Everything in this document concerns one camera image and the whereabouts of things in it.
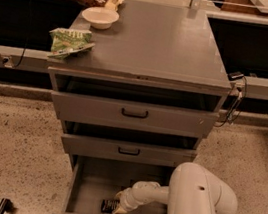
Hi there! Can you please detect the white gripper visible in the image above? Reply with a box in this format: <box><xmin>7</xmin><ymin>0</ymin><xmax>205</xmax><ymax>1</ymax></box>
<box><xmin>112</xmin><ymin>188</ymin><xmax>142</xmax><ymax>214</ymax></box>

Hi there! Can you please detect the black rxbar chocolate bar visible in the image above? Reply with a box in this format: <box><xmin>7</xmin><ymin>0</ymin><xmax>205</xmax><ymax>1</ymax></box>
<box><xmin>100</xmin><ymin>199</ymin><xmax>119</xmax><ymax>214</ymax></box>

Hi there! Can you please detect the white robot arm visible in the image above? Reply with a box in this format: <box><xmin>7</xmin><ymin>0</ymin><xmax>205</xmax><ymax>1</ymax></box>
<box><xmin>112</xmin><ymin>162</ymin><xmax>238</xmax><ymax>214</ymax></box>

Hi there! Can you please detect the grey bottom drawer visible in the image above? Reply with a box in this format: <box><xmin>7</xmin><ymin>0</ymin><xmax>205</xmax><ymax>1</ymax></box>
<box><xmin>56</xmin><ymin>156</ymin><xmax>173</xmax><ymax>214</ymax></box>

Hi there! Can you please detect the grey drawer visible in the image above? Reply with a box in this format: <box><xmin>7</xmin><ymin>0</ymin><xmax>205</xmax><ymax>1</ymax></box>
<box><xmin>61</xmin><ymin>123</ymin><xmax>197</xmax><ymax>167</ymax></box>
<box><xmin>56</xmin><ymin>156</ymin><xmax>173</xmax><ymax>214</ymax></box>
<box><xmin>50</xmin><ymin>70</ymin><xmax>219</xmax><ymax>139</ymax></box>

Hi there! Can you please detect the grey middle drawer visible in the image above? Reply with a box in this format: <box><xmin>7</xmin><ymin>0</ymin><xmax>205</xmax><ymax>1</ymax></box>
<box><xmin>61</xmin><ymin>123</ymin><xmax>197</xmax><ymax>167</ymax></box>

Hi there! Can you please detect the grey top drawer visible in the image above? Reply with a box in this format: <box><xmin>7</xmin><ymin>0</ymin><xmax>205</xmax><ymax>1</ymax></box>
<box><xmin>50</xmin><ymin>70</ymin><xmax>219</xmax><ymax>139</ymax></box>

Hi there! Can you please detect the grey drawer cabinet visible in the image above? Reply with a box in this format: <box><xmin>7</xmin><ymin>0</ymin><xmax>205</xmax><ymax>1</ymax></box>
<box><xmin>29</xmin><ymin>0</ymin><xmax>244</xmax><ymax>194</ymax></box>

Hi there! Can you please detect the black object on floor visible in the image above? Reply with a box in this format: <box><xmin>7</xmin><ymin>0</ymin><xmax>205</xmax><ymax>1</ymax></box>
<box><xmin>0</xmin><ymin>198</ymin><xmax>14</xmax><ymax>214</ymax></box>

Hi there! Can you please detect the small black device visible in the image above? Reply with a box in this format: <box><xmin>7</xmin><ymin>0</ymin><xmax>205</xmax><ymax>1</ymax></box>
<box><xmin>228</xmin><ymin>72</ymin><xmax>243</xmax><ymax>81</ymax></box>

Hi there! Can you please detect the green chip bag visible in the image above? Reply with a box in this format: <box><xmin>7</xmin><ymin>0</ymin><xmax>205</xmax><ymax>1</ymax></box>
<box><xmin>48</xmin><ymin>28</ymin><xmax>94</xmax><ymax>58</ymax></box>

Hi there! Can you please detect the white bowl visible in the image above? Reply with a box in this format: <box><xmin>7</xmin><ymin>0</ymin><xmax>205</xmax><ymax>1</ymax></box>
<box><xmin>82</xmin><ymin>7</ymin><xmax>119</xmax><ymax>30</ymax></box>

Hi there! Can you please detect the black middle drawer handle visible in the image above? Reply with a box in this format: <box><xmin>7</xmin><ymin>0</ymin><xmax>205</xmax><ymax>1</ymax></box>
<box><xmin>117</xmin><ymin>146</ymin><xmax>140</xmax><ymax>156</ymax></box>

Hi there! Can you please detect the black drawer handle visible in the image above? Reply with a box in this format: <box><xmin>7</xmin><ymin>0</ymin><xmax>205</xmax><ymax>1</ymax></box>
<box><xmin>117</xmin><ymin>146</ymin><xmax>140</xmax><ymax>156</ymax></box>
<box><xmin>121</xmin><ymin>107</ymin><xmax>149</xmax><ymax>119</ymax></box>

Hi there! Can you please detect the black top drawer handle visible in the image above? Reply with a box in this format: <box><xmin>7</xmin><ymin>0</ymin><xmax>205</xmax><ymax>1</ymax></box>
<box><xmin>121</xmin><ymin>107</ymin><xmax>149</xmax><ymax>119</ymax></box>

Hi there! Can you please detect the black cable right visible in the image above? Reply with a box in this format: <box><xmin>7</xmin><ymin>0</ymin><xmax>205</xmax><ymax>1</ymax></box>
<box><xmin>214</xmin><ymin>72</ymin><xmax>250</xmax><ymax>132</ymax></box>

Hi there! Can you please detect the black cable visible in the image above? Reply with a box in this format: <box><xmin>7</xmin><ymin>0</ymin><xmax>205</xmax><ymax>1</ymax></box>
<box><xmin>214</xmin><ymin>72</ymin><xmax>250</xmax><ymax>132</ymax></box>
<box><xmin>2</xmin><ymin>0</ymin><xmax>46</xmax><ymax>72</ymax></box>

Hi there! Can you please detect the black cable left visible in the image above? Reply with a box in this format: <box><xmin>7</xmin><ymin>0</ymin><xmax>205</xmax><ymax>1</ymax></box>
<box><xmin>2</xmin><ymin>0</ymin><xmax>46</xmax><ymax>72</ymax></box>

